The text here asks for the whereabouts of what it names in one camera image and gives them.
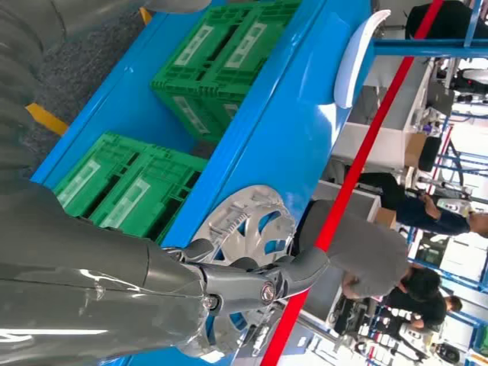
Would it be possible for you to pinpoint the person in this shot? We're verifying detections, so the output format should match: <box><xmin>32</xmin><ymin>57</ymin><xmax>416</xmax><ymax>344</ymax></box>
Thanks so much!
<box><xmin>295</xmin><ymin>199</ymin><xmax>443</xmax><ymax>304</ymax></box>
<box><xmin>358</xmin><ymin>172</ymin><xmax>488</xmax><ymax>239</ymax></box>
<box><xmin>382</xmin><ymin>285</ymin><xmax>464</xmax><ymax>329</ymax></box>

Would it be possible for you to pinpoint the red barrier belt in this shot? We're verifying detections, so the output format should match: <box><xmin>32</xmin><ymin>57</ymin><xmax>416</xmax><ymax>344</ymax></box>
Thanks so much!
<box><xmin>260</xmin><ymin>0</ymin><xmax>446</xmax><ymax>366</ymax></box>

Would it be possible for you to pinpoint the cardboard box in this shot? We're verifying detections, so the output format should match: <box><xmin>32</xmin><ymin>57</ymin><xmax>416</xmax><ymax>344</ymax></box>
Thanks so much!
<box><xmin>404</xmin><ymin>132</ymin><xmax>428</xmax><ymax>169</ymax></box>
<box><xmin>375</xmin><ymin>207</ymin><xmax>397</xmax><ymax>231</ymax></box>

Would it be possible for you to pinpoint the white curved plastic part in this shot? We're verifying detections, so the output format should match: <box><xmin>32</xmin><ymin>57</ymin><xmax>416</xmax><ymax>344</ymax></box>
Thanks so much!
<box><xmin>333</xmin><ymin>8</ymin><xmax>392</xmax><ymax>110</ymax></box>

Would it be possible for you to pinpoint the white desk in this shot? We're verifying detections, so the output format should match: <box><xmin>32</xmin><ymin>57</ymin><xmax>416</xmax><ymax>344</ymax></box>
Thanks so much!
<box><xmin>301</xmin><ymin>179</ymin><xmax>382</xmax><ymax>329</ymax></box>
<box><xmin>330</xmin><ymin>54</ymin><xmax>436</xmax><ymax>174</ymax></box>

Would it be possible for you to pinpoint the tall blue shelf rack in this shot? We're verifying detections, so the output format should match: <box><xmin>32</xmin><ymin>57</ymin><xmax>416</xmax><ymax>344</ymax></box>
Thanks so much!
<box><xmin>371</xmin><ymin>0</ymin><xmax>488</xmax><ymax>59</ymax></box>

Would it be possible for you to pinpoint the blue background rack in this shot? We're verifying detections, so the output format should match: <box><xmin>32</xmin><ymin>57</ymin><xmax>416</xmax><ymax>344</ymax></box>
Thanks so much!
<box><xmin>406</xmin><ymin>113</ymin><xmax>488</xmax><ymax>366</ymax></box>

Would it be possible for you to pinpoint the green folding crate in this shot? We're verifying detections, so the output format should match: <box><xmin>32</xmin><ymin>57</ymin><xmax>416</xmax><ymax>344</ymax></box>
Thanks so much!
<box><xmin>52</xmin><ymin>132</ymin><xmax>208</xmax><ymax>245</ymax></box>
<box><xmin>149</xmin><ymin>0</ymin><xmax>302</xmax><ymax>146</ymax></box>

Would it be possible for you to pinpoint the long low blue shelf rack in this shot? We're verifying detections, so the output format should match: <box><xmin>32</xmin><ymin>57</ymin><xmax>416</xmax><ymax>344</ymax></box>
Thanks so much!
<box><xmin>31</xmin><ymin>0</ymin><xmax>376</xmax><ymax>366</ymax></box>

